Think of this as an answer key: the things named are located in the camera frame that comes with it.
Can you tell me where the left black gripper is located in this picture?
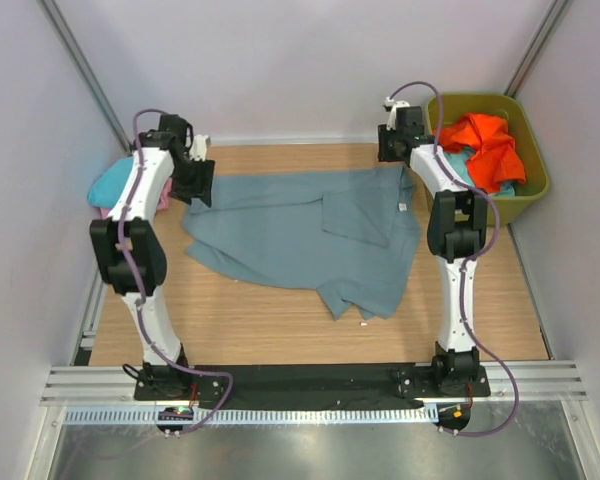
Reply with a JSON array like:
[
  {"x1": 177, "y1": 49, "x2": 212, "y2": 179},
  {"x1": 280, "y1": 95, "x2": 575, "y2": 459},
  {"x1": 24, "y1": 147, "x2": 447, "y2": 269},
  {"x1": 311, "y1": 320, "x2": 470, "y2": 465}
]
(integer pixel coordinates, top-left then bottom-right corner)
[{"x1": 171, "y1": 156, "x2": 214, "y2": 207}]

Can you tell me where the grey blue t shirt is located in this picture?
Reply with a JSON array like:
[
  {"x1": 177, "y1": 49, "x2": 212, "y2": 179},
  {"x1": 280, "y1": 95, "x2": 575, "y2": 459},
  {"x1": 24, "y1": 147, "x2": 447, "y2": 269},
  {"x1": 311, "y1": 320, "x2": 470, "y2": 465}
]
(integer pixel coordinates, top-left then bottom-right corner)
[{"x1": 182, "y1": 167, "x2": 421, "y2": 319}]

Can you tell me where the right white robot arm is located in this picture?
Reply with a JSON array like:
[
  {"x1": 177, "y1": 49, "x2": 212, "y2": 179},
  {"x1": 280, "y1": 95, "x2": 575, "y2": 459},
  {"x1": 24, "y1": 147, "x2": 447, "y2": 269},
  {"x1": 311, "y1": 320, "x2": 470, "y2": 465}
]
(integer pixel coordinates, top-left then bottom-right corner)
[{"x1": 378, "y1": 99, "x2": 490, "y2": 397}]

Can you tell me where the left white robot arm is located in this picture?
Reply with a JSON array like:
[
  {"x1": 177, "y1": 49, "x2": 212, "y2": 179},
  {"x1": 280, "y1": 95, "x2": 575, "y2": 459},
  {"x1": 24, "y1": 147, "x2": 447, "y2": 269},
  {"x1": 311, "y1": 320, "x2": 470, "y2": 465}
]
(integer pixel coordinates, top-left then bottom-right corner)
[{"x1": 89, "y1": 111, "x2": 215, "y2": 400}]

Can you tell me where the folded pink t shirt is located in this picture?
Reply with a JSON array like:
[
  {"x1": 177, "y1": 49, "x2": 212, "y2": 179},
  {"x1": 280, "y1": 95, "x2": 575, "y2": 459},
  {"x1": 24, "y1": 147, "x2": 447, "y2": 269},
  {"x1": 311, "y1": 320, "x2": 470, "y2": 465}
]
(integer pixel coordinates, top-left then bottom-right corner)
[{"x1": 99, "y1": 178, "x2": 172, "y2": 219}]

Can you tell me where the light teal t shirt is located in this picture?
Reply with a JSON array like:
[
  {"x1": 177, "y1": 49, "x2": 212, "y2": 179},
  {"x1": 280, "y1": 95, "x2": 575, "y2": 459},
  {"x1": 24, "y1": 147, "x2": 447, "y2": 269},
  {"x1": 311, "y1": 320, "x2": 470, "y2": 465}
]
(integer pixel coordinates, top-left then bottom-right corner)
[{"x1": 444, "y1": 148, "x2": 515, "y2": 197}]

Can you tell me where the orange t shirt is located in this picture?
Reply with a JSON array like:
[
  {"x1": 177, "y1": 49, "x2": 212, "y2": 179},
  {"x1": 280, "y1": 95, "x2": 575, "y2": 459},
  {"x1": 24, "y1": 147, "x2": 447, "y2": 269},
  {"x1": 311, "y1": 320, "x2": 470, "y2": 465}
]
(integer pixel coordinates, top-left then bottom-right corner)
[{"x1": 439, "y1": 113, "x2": 526, "y2": 195}]

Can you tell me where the folded turquoise t shirt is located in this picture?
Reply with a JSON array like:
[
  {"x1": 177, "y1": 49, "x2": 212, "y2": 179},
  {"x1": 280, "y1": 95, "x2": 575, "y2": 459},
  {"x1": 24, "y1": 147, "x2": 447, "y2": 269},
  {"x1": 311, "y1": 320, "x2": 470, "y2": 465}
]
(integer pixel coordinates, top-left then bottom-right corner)
[{"x1": 87, "y1": 157, "x2": 133, "y2": 210}]

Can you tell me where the olive green plastic bin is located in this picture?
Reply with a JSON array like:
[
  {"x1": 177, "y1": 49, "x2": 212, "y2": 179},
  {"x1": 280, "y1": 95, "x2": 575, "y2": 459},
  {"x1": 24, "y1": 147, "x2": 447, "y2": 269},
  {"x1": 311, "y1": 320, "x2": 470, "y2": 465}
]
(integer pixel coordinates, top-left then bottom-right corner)
[{"x1": 425, "y1": 93, "x2": 549, "y2": 225}]

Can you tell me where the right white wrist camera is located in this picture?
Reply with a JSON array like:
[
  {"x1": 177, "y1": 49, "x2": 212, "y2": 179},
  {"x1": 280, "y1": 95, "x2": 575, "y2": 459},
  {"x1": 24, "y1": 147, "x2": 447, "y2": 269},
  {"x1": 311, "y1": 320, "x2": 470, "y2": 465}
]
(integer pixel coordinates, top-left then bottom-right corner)
[{"x1": 383, "y1": 97, "x2": 411, "y2": 130}]

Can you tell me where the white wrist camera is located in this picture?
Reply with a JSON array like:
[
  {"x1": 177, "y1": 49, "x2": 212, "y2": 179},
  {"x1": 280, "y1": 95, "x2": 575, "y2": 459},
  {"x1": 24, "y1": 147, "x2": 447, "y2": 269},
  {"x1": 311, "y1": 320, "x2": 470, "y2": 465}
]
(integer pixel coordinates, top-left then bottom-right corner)
[
  {"x1": 383, "y1": 97, "x2": 411, "y2": 130},
  {"x1": 189, "y1": 134, "x2": 211, "y2": 162}
]

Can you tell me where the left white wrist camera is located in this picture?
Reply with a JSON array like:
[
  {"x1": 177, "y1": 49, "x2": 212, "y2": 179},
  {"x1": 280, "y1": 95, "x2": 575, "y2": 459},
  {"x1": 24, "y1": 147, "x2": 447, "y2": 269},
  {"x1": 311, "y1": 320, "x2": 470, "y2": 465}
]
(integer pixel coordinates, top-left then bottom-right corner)
[{"x1": 189, "y1": 134, "x2": 211, "y2": 162}]

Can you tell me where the aluminium left frame rail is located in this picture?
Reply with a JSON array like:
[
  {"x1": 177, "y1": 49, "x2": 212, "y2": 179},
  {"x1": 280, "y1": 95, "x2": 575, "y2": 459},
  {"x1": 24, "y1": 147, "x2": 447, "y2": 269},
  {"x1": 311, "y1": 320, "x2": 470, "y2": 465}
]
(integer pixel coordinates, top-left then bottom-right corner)
[{"x1": 70, "y1": 277, "x2": 107, "y2": 366}]

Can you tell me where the aluminium frame rail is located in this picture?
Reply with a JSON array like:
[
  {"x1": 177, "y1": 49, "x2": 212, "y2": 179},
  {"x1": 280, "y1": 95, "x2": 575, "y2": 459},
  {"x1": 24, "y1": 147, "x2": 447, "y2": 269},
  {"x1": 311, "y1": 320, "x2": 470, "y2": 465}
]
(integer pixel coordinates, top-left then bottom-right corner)
[
  {"x1": 41, "y1": 360, "x2": 588, "y2": 405},
  {"x1": 70, "y1": 277, "x2": 107, "y2": 366}
]

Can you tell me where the aluminium front frame rail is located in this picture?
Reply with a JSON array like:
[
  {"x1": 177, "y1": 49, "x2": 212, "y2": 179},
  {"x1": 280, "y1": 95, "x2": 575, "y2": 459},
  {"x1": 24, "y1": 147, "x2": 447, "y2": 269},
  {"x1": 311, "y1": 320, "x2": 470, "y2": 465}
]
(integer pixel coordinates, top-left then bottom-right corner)
[{"x1": 41, "y1": 360, "x2": 588, "y2": 405}]

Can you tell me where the slotted cable duct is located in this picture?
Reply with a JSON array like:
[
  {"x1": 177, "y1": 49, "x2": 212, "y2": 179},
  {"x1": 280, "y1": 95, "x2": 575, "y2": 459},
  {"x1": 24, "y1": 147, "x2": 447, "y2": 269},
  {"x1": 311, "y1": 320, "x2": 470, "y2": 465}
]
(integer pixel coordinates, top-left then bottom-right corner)
[{"x1": 63, "y1": 404, "x2": 438, "y2": 426}]

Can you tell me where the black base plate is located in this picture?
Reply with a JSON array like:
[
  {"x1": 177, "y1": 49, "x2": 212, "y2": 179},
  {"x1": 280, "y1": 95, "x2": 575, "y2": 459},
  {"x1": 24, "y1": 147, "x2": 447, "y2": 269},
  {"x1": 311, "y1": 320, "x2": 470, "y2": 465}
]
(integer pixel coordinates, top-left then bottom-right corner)
[{"x1": 122, "y1": 363, "x2": 491, "y2": 402}]

